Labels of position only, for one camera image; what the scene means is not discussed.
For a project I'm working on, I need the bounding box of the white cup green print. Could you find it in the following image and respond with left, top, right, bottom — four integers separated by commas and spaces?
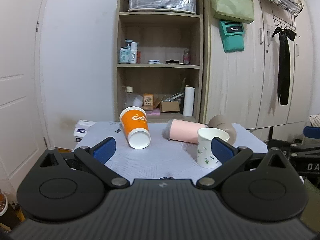
197, 127, 230, 169

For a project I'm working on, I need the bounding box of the taupe brown plastic cup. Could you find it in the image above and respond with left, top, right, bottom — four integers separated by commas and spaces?
208, 115, 236, 145

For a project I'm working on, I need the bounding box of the orange coco paper cup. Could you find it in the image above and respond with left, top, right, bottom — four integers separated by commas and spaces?
120, 106, 151, 150

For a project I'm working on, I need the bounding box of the geometric patterned fabric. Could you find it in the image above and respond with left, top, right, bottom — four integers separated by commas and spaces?
309, 114, 320, 127

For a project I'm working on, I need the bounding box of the white box on floor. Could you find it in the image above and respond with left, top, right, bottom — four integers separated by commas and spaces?
73, 120, 95, 142

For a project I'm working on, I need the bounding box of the black ribbon bow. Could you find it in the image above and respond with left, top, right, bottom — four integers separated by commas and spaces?
272, 27, 296, 106

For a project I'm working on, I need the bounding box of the pink tumbler bottle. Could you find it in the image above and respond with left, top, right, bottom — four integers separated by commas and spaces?
162, 119, 207, 144

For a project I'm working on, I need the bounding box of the white patterned tablecloth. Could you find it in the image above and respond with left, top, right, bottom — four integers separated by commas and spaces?
72, 121, 268, 184

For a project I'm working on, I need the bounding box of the clear bottle white cap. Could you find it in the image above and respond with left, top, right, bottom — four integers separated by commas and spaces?
125, 86, 135, 107

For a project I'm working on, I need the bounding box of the light wood wardrobe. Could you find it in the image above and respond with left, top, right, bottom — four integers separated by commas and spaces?
200, 0, 314, 140

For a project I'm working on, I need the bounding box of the white paper towel roll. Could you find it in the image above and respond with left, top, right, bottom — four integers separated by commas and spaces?
183, 87, 195, 116

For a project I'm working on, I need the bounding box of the pink flat box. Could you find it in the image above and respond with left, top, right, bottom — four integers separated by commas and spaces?
145, 108, 161, 116

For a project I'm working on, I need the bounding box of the small orange printed box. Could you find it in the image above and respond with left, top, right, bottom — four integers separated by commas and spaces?
143, 93, 154, 111

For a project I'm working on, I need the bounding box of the small cardboard box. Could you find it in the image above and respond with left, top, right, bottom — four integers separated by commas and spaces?
160, 101, 180, 113

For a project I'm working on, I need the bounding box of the small pink bottle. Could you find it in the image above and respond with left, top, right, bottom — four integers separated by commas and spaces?
183, 48, 190, 65

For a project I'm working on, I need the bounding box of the teal wipes canister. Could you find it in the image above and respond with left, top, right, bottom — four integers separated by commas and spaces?
119, 47, 131, 63

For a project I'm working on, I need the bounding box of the red liquid clear bottle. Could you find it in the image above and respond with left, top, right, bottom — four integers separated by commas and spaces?
136, 51, 141, 64

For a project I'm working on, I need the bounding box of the white lotion bottle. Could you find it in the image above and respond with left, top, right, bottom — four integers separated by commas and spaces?
130, 42, 138, 64

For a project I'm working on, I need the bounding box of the teal redmi pouch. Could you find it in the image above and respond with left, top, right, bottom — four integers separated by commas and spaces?
219, 20, 245, 53

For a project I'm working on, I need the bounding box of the light green bag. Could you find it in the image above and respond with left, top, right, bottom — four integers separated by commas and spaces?
210, 0, 254, 24

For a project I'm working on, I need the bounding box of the wooden open shelf unit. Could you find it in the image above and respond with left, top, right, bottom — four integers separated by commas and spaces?
114, 0, 204, 122

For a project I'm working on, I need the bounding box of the white door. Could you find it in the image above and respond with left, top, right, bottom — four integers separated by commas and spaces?
1, 0, 46, 196

